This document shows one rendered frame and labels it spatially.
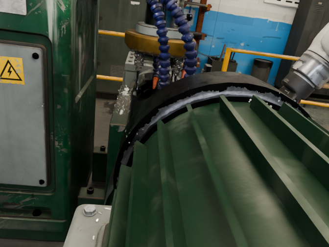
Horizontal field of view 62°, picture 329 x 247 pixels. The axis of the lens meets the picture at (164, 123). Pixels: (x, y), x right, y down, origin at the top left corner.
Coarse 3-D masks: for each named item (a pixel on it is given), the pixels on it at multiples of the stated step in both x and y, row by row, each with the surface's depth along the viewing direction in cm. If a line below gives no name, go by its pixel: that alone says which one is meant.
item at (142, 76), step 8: (144, 72) 109; (152, 72) 105; (144, 80) 98; (152, 80) 96; (168, 80) 97; (176, 80) 102; (144, 88) 97; (152, 88) 97; (136, 96) 98; (144, 96) 98; (136, 104) 99
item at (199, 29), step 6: (204, 0) 506; (204, 6) 484; (210, 6) 463; (198, 12) 524; (204, 12) 514; (198, 18) 518; (198, 24) 523; (198, 30) 527; (198, 36) 512; (204, 36) 482; (198, 42) 536; (198, 60) 522; (198, 66) 503
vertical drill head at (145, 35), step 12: (180, 0) 64; (168, 12) 63; (144, 24) 65; (168, 24) 65; (132, 36) 64; (144, 36) 62; (156, 36) 64; (168, 36) 64; (180, 36) 65; (132, 48) 65; (144, 48) 63; (156, 48) 62; (180, 48) 63; (180, 60) 67
